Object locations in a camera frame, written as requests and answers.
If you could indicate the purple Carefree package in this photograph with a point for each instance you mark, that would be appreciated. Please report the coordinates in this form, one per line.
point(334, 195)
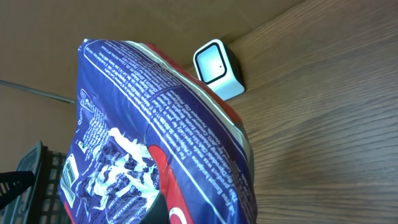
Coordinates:
point(153, 144)

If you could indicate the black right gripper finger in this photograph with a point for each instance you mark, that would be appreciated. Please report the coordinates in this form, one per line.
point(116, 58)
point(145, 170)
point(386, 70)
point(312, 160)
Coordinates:
point(13, 184)

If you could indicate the white barcode scanner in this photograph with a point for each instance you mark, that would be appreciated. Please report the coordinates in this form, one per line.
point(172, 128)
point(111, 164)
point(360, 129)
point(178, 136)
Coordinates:
point(217, 66)

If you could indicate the grey plastic mesh basket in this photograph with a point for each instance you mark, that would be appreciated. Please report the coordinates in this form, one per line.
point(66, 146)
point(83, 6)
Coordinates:
point(41, 202)

